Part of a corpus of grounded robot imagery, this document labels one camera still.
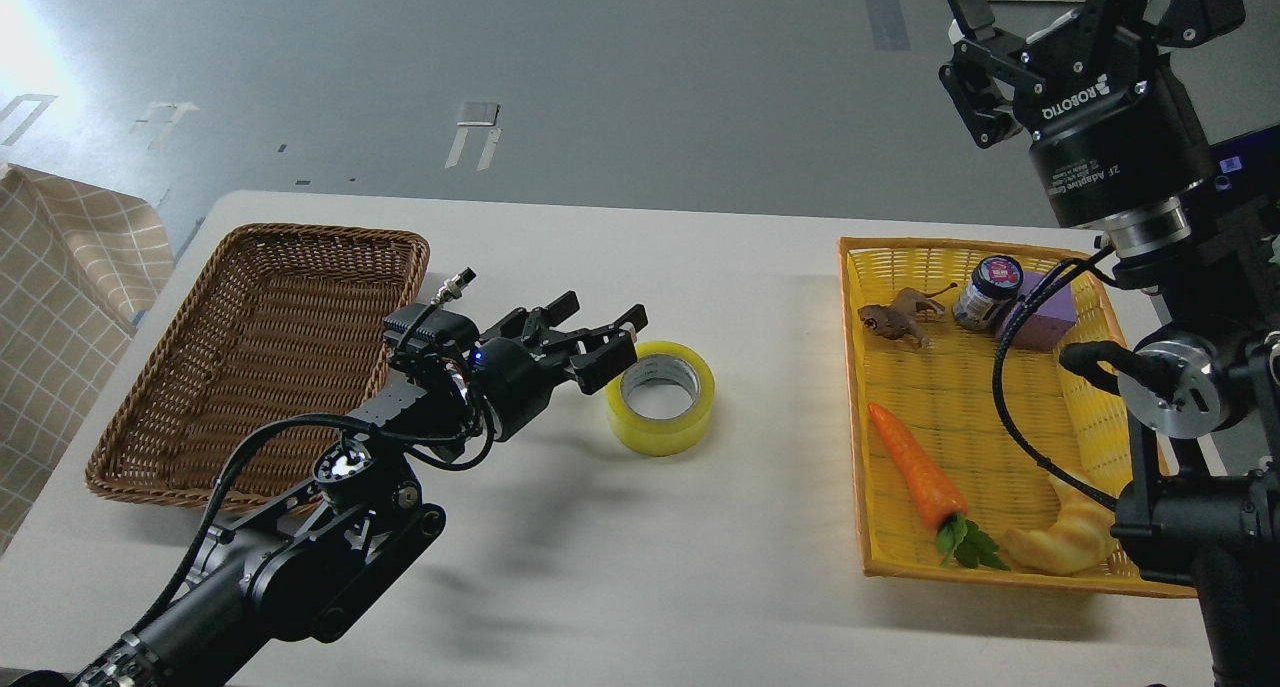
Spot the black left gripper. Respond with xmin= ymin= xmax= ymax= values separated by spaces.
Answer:
xmin=470 ymin=290 xmax=649 ymax=441

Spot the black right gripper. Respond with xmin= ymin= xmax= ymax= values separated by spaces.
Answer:
xmin=938 ymin=0 xmax=1245 ymax=226

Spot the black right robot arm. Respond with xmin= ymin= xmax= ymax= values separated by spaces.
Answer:
xmin=940 ymin=0 xmax=1277 ymax=686

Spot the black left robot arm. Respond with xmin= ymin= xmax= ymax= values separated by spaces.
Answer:
xmin=15 ymin=269 xmax=648 ymax=686

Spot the small dark jar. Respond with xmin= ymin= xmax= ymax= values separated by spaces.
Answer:
xmin=952 ymin=255 xmax=1024 ymax=333

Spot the purple foam block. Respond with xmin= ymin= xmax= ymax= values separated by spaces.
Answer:
xmin=995 ymin=271 xmax=1076 ymax=353

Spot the brown wicker basket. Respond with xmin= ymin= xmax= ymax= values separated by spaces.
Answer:
xmin=84 ymin=223 xmax=430 ymax=508

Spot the brown toy dinosaur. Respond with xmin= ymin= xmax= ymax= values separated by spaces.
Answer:
xmin=856 ymin=281 xmax=957 ymax=349

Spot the yellow wicker tray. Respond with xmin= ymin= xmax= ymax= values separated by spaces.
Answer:
xmin=837 ymin=235 xmax=1196 ymax=599

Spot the orange toy carrot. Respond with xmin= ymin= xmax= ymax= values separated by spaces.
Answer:
xmin=867 ymin=403 xmax=1010 ymax=571

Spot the toy croissant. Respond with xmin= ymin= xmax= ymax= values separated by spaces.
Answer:
xmin=1001 ymin=476 xmax=1115 ymax=576

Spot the beige checkered cloth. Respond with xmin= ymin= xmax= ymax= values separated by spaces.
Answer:
xmin=1 ymin=162 xmax=174 ymax=546

